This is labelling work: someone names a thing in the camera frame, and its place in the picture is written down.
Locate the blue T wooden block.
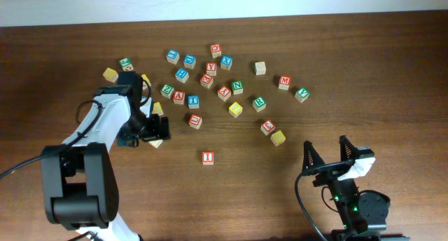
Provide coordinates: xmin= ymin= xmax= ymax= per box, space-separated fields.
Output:
xmin=187 ymin=95 xmax=200 ymax=109

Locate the yellow block centre left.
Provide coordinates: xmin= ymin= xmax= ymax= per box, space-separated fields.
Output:
xmin=152 ymin=102 xmax=164 ymax=116

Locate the red A wooden block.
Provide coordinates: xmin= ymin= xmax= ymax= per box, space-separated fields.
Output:
xmin=172 ymin=90 xmax=186 ymax=105

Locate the yellow S wooden block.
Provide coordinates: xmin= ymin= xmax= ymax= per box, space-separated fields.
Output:
xmin=270 ymin=130 xmax=286 ymax=146

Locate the yellow block upper middle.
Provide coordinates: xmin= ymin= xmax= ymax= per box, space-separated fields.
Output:
xmin=141 ymin=74 xmax=151 ymax=90

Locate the green V wooden block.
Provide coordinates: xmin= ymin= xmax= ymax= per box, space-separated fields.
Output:
xmin=295 ymin=88 xmax=310 ymax=103

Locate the green Z wooden block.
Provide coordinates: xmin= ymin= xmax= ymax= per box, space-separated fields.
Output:
xmin=160 ymin=84 xmax=174 ymax=99

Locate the blue X wooden block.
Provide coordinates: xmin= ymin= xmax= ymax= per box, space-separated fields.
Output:
xmin=220 ymin=55 xmax=233 ymax=70

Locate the red Y block upper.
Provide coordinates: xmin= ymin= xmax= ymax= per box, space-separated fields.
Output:
xmin=206 ymin=62 xmax=217 ymax=76

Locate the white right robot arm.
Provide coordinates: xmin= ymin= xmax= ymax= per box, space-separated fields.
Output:
xmin=294 ymin=135 xmax=410 ymax=241

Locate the red I wooden block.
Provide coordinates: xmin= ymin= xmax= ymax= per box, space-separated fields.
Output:
xmin=202 ymin=151 xmax=214 ymax=165

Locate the red U wooden block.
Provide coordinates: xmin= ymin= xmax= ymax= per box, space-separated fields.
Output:
xmin=188 ymin=114 xmax=203 ymax=129

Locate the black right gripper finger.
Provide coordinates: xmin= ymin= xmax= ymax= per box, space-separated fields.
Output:
xmin=339 ymin=135 xmax=359 ymax=160
xmin=302 ymin=141 xmax=325 ymax=172

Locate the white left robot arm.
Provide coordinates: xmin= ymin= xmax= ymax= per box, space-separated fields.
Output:
xmin=41 ymin=71 xmax=171 ymax=240

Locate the green J wooden block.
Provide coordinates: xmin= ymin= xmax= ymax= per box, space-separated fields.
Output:
xmin=119 ymin=57 xmax=134 ymax=71

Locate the red M wooden block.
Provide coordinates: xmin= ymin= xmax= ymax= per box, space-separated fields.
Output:
xmin=279 ymin=76 xmax=291 ymax=90

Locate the red C wooden block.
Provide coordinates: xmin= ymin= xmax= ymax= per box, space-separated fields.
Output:
xmin=210 ymin=43 xmax=222 ymax=58

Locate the plain wooden block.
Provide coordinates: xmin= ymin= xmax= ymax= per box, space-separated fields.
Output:
xmin=255 ymin=62 xmax=267 ymax=76

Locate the red 3 wooden block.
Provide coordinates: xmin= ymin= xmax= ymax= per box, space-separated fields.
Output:
xmin=260 ymin=120 xmax=276 ymax=135

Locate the red E wooden block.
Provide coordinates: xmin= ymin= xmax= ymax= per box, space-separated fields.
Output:
xmin=199 ymin=74 xmax=214 ymax=89

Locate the red Y block lower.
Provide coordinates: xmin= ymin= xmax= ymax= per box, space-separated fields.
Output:
xmin=217 ymin=85 xmax=232 ymax=102

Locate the yellow wooden block near R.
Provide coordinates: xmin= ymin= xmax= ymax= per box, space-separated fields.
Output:
xmin=228 ymin=102 xmax=243 ymax=118

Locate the yellow O wooden block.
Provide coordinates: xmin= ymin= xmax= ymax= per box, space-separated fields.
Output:
xmin=148 ymin=139 xmax=163 ymax=149

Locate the green N wooden block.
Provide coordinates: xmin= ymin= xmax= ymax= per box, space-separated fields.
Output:
xmin=232 ymin=81 xmax=244 ymax=95

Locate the red y block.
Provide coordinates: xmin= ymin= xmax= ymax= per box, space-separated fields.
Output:
xmin=206 ymin=62 xmax=217 ymax=76
xmin=217 ymin=85 xmax=232 ymax=102

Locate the green R wooden block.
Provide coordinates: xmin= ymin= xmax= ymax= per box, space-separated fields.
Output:
xmin=253 ymin=96 xmax=267 ymax=112

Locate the blue D wooden block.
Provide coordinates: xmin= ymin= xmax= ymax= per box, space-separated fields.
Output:
xmin=183 ymin=55 xmax=197 ymax=69

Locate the yellow block far left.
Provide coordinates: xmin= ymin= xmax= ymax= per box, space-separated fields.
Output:
xmin=103 ymin=67 xmax=119 ymax=83

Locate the blue H wooden block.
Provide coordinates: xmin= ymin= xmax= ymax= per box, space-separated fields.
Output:
xmin=175 ymin=68 xmax=189 ymax=83

